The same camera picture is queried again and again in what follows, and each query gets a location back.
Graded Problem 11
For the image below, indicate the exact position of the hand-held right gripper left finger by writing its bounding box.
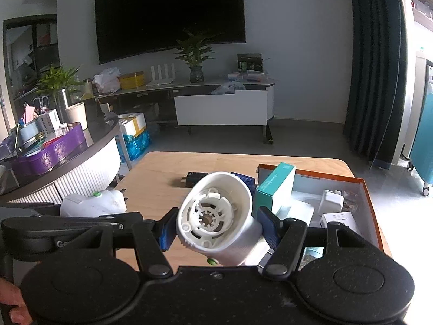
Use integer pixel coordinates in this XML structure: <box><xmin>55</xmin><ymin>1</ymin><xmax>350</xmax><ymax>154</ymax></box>
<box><xmin>76</xmin><ymin>207</ymin><xmax>179</xmax><ymax>278</ymax></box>

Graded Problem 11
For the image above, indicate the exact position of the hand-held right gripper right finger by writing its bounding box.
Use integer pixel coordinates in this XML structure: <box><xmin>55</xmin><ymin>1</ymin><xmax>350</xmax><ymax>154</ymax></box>
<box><xmin>258</xmin><ymin>207</ymin><xmax>373</xmax><ymax>278</ymax></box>

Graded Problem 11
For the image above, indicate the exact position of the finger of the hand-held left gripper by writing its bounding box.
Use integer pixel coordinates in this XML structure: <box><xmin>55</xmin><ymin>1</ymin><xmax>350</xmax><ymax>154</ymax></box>
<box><xmin>35</xmin><ymin>211</ymin><xmax>145</xmax><ymax>231</ymax></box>

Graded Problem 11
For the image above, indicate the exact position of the white hair dryer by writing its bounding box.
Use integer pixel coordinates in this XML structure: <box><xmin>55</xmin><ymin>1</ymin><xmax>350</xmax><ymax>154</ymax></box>
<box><xmin>176</xmin><ymin>171</ymin><xmax>264</xmax><ymax>267</ymax></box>
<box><xmin>60</xmin><ymin>190</ymin><xmax>128</xmax><ymax>218</ymax></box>

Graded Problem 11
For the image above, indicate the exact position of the teal cardboard box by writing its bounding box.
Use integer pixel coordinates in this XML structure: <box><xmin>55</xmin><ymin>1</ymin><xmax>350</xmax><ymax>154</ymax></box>
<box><xmin>255</xmin><ymin>162</ymin><xmax>297</xmax><ymax>225</ymax></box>

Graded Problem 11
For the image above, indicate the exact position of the light blue small object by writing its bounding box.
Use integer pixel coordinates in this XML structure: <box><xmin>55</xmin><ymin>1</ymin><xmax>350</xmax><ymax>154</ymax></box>
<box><xmin>302</xmin><ymin>247</ymin><xmax>326</xmax><ymax>265</ymax></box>

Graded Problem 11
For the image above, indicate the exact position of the white charger with clear cap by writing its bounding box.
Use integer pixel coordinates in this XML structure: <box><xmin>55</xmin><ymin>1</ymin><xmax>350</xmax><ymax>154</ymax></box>
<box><xmin>317</xmin><ymin>190</ymin><xmax>360</xmax><ymax>216</ymax></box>

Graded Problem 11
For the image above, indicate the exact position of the white power adapter box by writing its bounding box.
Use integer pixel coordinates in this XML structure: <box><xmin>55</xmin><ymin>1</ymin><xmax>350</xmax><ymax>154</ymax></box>
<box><xmin>320</xmin><ymin>212</ymin><xmax>363</xmax><ymax>236</ymax></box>

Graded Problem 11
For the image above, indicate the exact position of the orange and white cardboard box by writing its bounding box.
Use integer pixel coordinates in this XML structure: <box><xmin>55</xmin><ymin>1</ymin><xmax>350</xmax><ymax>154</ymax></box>
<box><xmin>257</xmin><ymin>163</ymin><xmax>387</xmax><ymax>269</ymax></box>

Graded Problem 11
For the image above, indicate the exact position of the person's left hand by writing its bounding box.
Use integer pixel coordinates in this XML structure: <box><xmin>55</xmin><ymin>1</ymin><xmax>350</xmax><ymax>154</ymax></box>
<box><xmin>0</xmin><ymin>276</ymin><xmax>33</xmax><ymax>324</ymax></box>

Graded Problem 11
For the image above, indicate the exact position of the blue plastic box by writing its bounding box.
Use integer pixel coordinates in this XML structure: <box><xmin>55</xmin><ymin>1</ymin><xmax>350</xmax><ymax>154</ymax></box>
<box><xmin>230</xmin><ymin>171</ymin><xmax>258</xmax><ymax>193</ymax></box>

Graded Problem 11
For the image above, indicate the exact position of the round dark-topped white counter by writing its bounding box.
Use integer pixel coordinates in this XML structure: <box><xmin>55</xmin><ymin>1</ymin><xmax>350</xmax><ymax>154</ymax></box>
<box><xmin>0</xmin><ymin>100</ymin><xmax>122</xmax><ymax>204</ymax></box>

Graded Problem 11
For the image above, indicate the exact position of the black power adapter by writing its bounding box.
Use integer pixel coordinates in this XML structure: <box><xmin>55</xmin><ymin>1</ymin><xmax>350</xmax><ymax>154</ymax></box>
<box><xmin>179</xmin><ymin>171</ymin><xmax>209</xmax><ymax>188</ymax></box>

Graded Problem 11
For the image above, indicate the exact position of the blue plastic bag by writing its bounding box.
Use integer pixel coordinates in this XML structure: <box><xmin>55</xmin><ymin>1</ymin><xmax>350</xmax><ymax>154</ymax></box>
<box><xmin>122</xmin><ymin>129</ymin><xmax>152</xmax><ymax>162</ymax></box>

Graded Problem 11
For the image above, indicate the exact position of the purple tray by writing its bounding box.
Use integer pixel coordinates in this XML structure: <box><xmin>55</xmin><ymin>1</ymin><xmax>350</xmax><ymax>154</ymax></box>
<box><xmin>1</xmin><ymin>123</ymin><xmax>87</xmax><ymax>177</ymax></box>

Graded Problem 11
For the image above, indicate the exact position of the white and yellow carton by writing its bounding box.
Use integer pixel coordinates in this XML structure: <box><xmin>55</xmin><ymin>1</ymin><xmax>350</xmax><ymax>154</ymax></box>
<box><xmin>117</xmin><ymin>112</ymin><xmax>147</xmax><ymax>137</ymax></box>

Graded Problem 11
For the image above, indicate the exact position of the white paper cup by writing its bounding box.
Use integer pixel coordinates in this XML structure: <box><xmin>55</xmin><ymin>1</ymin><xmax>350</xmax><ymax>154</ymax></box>
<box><xmin>65</xmin><ymin>102</ymin><xmax>88</xmax><ymax>132</ymax></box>

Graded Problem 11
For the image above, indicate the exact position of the small white printed box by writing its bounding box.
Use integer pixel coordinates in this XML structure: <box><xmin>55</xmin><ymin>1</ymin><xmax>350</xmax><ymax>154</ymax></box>
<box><xmin>38</xmin><ymin>109</ymin><xmax>61</xmax><ymax>134</ymax></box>

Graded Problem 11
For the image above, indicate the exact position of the white media console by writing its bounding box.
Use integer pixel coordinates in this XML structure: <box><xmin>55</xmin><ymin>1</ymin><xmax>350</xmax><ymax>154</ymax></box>
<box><xmin>96</xmin><ymin>76</ymin><xmax>277</xmax><ymax>145</ymax></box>

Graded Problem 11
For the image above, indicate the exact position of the white plastic bag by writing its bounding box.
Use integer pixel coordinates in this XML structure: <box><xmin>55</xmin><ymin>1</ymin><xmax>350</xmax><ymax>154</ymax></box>
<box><xmin>92</xmin><ymin>68</ymin><xmax>122</xmax><ymax>95</ymax></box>

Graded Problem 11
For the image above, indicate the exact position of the yellow box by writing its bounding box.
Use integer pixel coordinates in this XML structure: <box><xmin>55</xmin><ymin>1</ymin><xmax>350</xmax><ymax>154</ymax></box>
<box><xmin>119</xmin><ymin>71</ymin><xmax>145</xmax><ymax>90</ymax></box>

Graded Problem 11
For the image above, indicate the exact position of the crumpled blue bag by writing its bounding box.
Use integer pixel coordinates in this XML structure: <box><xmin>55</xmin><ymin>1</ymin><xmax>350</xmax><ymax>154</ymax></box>
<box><xmin>210</xmin><ymin>80</ymin><xmax>247</xmax><ymax>95</ymax></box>

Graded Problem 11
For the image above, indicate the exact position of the green plant in metal vase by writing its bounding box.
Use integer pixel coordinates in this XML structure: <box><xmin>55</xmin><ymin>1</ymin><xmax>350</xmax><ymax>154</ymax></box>
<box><xmin>34</xmin><ymin>64</ymin><xmax>85</xmax><ymax>124</ymax></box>

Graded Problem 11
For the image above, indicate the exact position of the white router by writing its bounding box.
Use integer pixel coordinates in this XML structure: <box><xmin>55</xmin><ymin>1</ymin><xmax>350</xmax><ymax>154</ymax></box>
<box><xmin>145</xmin><ymin>63</ymin><xmax>176</xmax><ymax>87</ymax></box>

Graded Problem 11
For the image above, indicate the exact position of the black and green box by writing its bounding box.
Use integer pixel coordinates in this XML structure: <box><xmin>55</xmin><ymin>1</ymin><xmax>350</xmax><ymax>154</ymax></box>
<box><xmin>237</xmin><ymin>53</ymin><xmax>264</xmax><ymax>74</ymax></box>

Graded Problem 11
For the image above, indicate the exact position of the teal suitcase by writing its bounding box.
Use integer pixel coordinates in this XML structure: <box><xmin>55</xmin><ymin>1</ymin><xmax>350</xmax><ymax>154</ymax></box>
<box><xmin>408</xmin><ymin>59</ymin><xmax>433</xmax><ymax>197</ymax></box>

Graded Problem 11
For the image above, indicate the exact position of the green plant in glass vase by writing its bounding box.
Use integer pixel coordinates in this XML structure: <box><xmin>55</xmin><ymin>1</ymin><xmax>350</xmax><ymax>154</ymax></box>
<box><xmin>173</xmin><ymin>29</ymin><xmax>217</xmax><ymax>84</ymax></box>

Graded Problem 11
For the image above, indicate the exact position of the dark glass cabinet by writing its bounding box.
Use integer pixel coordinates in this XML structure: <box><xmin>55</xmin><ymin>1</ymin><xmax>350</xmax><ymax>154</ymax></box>
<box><xmin>3</xmin><ymin>14</ymin><xmax>62</xmax><ymax>104</ymax></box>

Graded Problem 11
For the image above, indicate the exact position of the dark curtain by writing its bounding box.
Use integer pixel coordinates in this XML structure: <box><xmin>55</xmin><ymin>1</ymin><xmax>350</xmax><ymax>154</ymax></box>
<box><xmin>343</xmin><ymin>0</ymin><xmax>412</xmax><ymax>170</ymax></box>

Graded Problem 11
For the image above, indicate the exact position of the black wall television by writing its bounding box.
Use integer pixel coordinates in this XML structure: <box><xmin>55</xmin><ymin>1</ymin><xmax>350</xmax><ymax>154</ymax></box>
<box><xmin>95</xmin><ymin>0</ymin><xmax>246</xmax><ymax>65</ymax></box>

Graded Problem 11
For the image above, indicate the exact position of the wall shelf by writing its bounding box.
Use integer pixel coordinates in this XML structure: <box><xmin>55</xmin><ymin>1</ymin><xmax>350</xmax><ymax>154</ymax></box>
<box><xmin>406</xmin><ymin>0</ymin><xmax>433</xmax><ymax>32</ymax></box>

